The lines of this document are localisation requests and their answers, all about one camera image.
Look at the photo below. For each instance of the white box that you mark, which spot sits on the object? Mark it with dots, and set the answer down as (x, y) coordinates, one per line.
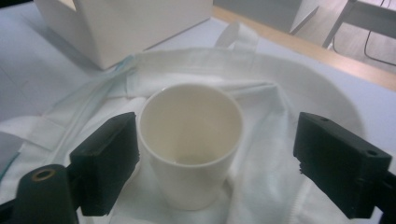
(130, 28)

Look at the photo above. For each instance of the white patterned tote bag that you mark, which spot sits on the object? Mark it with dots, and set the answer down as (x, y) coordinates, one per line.
(267, 130)

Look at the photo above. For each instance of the white cup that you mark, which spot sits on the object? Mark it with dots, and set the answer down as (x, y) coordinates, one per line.
(190, 180)

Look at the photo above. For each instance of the wooden table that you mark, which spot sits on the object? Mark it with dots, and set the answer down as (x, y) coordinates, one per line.
(311, 48)

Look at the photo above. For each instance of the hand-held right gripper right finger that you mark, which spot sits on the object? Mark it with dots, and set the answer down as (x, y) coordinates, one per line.
(339, 161)

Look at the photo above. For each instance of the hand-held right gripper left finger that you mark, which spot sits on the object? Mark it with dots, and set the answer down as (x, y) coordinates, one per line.
(106, 161)

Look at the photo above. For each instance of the white metal desk frame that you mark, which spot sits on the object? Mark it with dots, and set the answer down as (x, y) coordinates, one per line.
(373, 21)

